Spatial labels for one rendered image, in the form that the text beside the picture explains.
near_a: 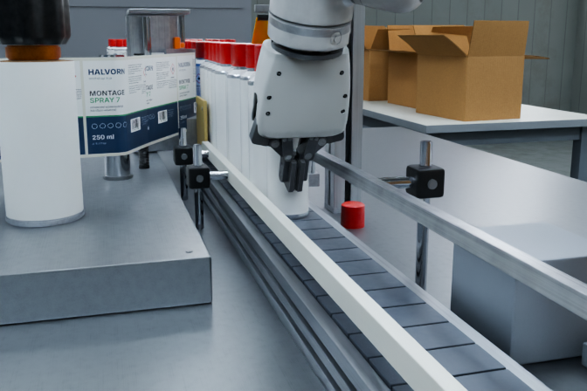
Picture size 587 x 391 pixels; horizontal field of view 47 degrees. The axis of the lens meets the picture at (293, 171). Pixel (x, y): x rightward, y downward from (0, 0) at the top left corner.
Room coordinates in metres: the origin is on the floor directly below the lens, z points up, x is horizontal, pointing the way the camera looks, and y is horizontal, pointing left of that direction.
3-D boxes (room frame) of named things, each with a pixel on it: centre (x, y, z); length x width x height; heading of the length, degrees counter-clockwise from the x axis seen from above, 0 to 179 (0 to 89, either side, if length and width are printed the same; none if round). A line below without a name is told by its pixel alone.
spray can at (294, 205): (0.80, 0.01, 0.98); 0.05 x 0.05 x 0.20
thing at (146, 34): (1.32, 0.26, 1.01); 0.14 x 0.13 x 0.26; 16
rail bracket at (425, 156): (0.64, -0.11, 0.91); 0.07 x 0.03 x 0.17; 106
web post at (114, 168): (1.01, 0.27, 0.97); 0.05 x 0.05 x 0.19
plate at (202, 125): (1.22, 0.17, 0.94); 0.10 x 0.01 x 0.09; 16
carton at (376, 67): (3.51, -0.45, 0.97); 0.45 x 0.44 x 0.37; 109
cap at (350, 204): (0.92, -0.08, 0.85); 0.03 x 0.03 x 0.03
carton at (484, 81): (2.74, -0.71, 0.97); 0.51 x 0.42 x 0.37; 112
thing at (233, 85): (0.99, 0.07, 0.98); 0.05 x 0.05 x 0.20
